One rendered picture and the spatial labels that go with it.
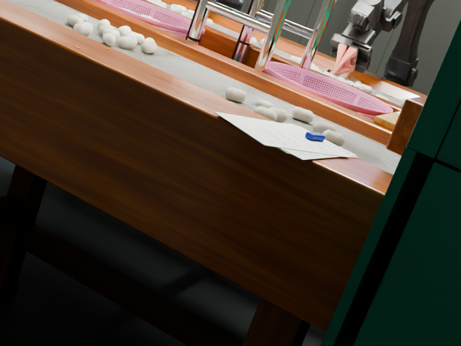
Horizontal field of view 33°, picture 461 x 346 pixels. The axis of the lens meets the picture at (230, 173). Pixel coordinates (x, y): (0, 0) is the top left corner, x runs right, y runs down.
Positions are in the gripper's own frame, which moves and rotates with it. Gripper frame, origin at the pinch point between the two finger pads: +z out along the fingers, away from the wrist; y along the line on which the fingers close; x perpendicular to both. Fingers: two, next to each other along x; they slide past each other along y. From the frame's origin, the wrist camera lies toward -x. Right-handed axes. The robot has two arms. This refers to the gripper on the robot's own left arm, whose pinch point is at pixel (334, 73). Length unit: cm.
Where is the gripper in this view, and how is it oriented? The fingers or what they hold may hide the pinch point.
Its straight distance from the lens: 187.2
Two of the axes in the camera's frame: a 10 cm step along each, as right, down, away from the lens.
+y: 8.4, 4.1, -3.4
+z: -5.4, 6.8, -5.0
